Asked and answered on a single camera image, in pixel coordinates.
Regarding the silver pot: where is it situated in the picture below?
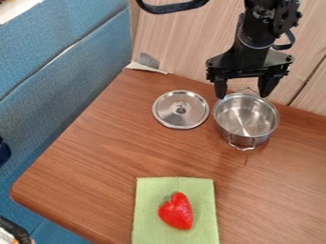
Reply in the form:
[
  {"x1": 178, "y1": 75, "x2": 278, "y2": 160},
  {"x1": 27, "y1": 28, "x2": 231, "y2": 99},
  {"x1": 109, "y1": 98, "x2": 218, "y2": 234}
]
[{"x1": 211, "y1": 88, "x2": 282, "y2": 153}]

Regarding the green cloth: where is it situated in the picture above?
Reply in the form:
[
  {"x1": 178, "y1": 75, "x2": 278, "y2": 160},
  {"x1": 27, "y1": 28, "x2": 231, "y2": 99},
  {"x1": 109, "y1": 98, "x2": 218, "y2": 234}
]
[{"x1": 130, "y1": 176, "x2": 222, "y2": 244}]

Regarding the silver lid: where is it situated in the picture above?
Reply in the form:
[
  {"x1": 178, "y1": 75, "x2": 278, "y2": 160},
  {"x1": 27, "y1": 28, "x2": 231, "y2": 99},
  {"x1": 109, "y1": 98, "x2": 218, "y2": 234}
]
[{"x1": 151, "y1": 90, "x2": 212, "y2": 131}]

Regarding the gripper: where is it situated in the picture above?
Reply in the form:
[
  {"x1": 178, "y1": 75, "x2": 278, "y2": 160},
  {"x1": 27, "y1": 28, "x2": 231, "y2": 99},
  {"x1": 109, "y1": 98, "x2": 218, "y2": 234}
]
[{"x1": 205, "y1": 41, "x2": 295, "y2": 100}]

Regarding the red toy strawberry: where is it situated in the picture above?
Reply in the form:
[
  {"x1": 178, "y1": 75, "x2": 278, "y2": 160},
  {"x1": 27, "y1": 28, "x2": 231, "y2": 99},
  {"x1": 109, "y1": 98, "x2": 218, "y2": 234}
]
[{"x1": 156, "y1": 192, "x2": 195, "y2": 231}]

